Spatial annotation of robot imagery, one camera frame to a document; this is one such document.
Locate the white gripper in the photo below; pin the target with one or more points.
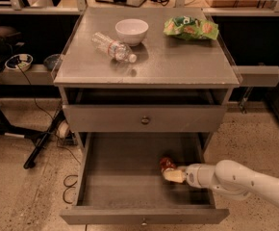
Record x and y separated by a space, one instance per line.
193 175

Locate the orange red soda can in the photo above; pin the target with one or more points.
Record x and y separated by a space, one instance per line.
166 163

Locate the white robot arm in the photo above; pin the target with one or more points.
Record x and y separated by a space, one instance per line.
227 178

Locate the open grey middle drawer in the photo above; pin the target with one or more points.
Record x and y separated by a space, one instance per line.
120 182

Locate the grey drawer cabinet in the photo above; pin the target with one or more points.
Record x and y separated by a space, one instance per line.
168 71

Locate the closed grey top drawer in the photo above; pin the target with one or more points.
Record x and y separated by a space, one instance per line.
144 118

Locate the clear plastic water bottle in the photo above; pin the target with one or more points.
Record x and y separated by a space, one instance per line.
115 49

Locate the black floor stand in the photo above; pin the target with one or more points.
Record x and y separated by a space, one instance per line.
39 138

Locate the green chip bag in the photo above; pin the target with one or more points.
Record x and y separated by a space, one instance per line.
191 28

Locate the white ceramic bowl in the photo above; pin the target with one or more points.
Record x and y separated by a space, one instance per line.
131 31

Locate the dark round dish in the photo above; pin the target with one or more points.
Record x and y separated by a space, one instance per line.
52 61

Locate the white bowl with items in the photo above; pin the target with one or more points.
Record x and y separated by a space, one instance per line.
19 62

